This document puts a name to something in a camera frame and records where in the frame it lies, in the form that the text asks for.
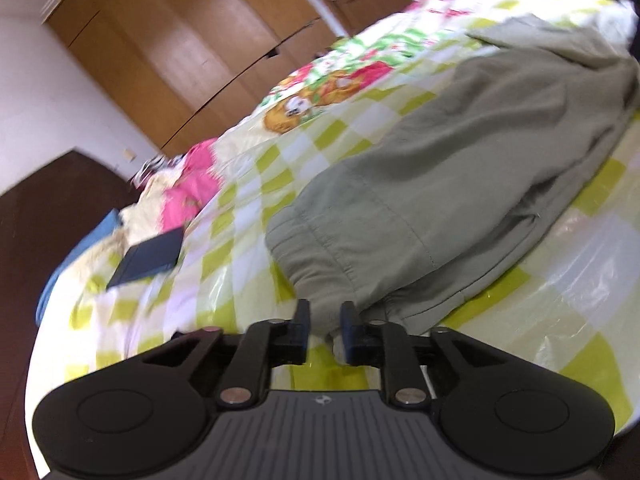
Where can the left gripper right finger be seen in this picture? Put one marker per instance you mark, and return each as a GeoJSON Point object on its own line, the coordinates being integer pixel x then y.
{"type": "Point", "coordinates": [387, 347]}

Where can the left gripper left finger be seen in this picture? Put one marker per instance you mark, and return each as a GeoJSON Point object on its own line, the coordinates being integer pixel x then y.
{"type": "Point", "coordinates": [264, 346]}

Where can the grey sweatpants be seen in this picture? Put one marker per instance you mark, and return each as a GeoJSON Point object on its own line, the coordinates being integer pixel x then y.
{"type": "Point", "coordinates": [461, 188]}

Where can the dark folded garment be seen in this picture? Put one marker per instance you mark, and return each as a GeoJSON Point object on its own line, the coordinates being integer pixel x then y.
{"type": "Point", "coordinates": [156, 255]}

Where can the pink cloth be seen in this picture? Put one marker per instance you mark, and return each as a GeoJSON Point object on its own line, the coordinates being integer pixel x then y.
{"type": "Point", "coordinates": [192, 191]}

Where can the checkered floral bed sheet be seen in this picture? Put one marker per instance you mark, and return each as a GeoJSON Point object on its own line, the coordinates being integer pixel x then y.
{"type": "Point", "coordinates": [572, 304]}

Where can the blue pillow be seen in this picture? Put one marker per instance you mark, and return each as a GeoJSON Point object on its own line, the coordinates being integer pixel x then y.
{"type": "Point", "coordinates": [105, 228]}

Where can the dark wooden headboard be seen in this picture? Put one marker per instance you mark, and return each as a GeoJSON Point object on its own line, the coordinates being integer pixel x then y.
{"type": "Point", "coordinates": [42, 218]}

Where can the wooden wardrobe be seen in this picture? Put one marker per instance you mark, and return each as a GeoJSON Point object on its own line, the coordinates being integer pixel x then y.
{"type": "Point", "coordinates": [187, 70]}

